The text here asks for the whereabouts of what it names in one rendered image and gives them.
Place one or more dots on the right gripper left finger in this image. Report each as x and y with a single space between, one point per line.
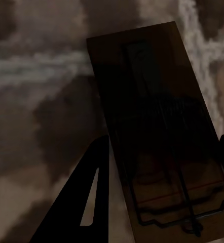
62 224

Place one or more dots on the mousetrap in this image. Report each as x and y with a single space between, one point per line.
168 155

